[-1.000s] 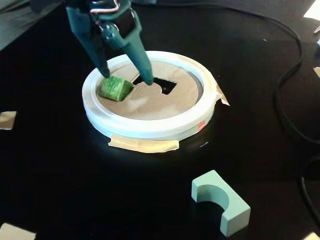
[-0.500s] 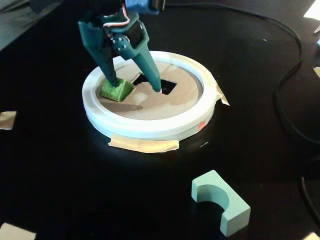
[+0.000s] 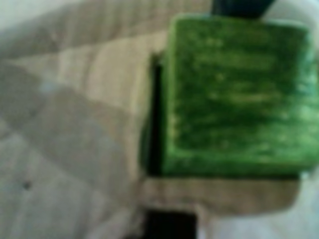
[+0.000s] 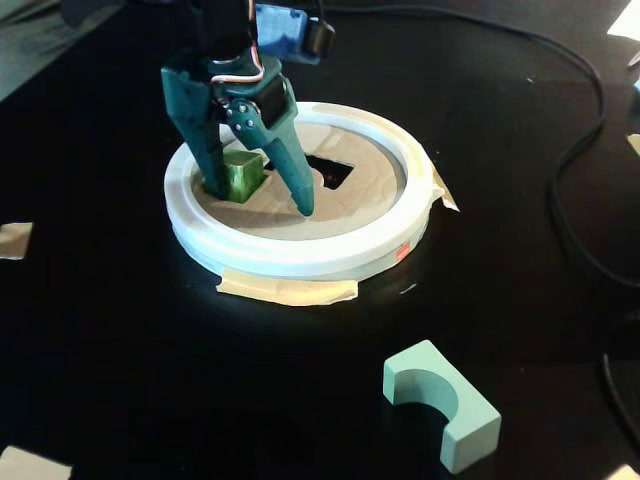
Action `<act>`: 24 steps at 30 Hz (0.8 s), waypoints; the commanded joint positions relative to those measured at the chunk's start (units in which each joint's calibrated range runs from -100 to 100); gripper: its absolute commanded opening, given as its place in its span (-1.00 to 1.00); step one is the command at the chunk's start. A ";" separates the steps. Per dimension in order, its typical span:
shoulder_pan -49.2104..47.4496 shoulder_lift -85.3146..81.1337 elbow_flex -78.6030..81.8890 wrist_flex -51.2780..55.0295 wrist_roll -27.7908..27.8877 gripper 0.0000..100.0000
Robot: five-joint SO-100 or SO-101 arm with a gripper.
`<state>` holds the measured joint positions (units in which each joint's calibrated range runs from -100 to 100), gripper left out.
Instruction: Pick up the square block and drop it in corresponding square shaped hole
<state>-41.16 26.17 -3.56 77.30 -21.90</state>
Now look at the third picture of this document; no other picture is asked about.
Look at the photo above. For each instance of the dark green square wooden block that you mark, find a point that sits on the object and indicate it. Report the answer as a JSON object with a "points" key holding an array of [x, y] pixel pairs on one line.
{"points": [[236, 99]]}

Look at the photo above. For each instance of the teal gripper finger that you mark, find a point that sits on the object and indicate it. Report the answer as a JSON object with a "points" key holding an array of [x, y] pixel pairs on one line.
{"points": [[239, 7]]}

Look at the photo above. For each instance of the cardboard insert with cutouts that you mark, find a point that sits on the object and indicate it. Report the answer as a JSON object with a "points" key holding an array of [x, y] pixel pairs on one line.
{"points": [[74, 124]]}

